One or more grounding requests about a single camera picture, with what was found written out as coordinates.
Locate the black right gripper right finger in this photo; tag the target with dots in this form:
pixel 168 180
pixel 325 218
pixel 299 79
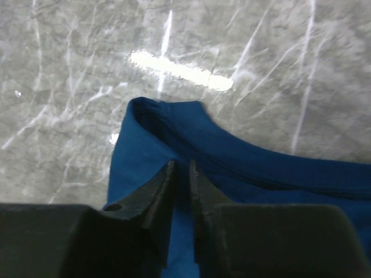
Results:
pixel 269 240

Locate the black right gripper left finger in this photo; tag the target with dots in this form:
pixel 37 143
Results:
pixel 129 238

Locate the blue t-shirt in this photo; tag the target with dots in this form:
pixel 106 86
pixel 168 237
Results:
pixel 155 132

